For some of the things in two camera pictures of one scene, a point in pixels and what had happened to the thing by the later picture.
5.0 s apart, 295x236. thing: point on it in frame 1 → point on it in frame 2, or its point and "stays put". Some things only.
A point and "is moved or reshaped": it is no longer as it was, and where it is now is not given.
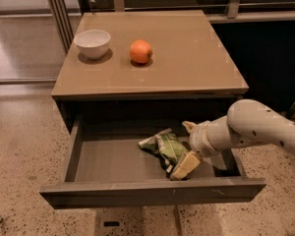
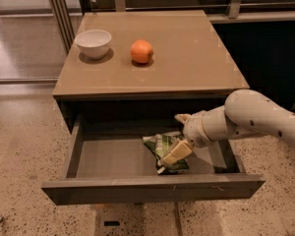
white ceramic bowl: x=92 y=43 stays put
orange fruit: x=141 y=51 stays put
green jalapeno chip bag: x=167 y=147 is moved or reshaped
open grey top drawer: x=106 y=166 stays put
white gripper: x=198 y=140 → x=194 y=131
